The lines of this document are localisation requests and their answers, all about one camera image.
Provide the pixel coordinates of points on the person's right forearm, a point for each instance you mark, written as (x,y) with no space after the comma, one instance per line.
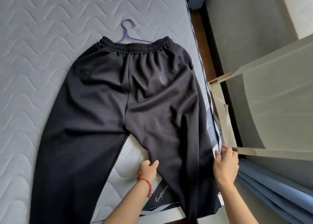
(236,204)

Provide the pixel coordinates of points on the person's left forearm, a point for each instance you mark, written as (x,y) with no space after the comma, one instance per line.
(127,203)

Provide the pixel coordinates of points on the person's left hand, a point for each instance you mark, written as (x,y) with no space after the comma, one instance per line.
(147,170)

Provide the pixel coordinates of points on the black sweatpants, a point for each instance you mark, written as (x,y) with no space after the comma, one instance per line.
(122,123)

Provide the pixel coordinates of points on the person's right hand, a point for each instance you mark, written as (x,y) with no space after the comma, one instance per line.
(226,168)

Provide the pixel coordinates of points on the blue curtain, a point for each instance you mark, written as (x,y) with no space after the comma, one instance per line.
(273,192)

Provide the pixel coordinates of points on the beige cardboard box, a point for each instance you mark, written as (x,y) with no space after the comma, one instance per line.
(269,103)

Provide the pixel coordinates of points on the person's right thumb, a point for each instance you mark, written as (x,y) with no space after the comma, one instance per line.
(217,158)

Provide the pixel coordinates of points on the grey quilted mattress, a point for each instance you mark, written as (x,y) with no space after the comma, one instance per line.
(36,59)

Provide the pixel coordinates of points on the purple clothes hanger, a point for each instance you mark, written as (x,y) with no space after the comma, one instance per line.
(129,32)

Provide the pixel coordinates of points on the person's left thumb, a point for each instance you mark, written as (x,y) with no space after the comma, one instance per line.
(155,163)

